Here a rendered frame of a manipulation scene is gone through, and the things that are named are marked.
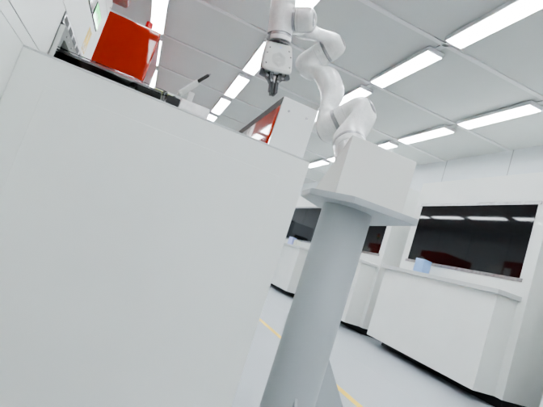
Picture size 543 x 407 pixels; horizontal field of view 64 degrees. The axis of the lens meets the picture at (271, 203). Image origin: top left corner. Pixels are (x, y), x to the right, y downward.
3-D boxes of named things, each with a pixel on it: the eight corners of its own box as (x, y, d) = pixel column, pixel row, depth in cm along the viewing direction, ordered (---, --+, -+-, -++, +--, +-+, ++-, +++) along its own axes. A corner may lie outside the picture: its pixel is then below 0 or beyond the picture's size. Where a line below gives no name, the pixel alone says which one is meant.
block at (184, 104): (178, 107, 116) (182, 97, 116) (177, 111, 119) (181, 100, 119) (207, 119, 118) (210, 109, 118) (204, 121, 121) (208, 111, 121)
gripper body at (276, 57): (267, 34, 142) (263, 67, 142) (296, 41, 145) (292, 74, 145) (261, 42, 149) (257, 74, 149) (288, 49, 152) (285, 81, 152)
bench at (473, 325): (474, 404, 332) (537, 159, 354) (359, 338, 503) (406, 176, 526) (574, 430, 361) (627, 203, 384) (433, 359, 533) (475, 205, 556)
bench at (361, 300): (343, 329, 542) (388, 178, 564) (292, 300, 713) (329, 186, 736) (413, 350, 571) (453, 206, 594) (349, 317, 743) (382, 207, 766)
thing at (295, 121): (266, 149, 103) (284, 95, 105) (222, 170, 156) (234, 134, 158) (301, 163, 106) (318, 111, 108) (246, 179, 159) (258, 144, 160)
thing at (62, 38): (44, 59, 99) (59, 22, 100) (70, 104, 141) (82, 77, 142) (52, 62, 100) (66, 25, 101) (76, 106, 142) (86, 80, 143)
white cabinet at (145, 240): (-160, 482, 74) (22, 45, 83) (4, 331, 165) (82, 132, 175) (199, 529, 91) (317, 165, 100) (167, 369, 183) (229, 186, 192)
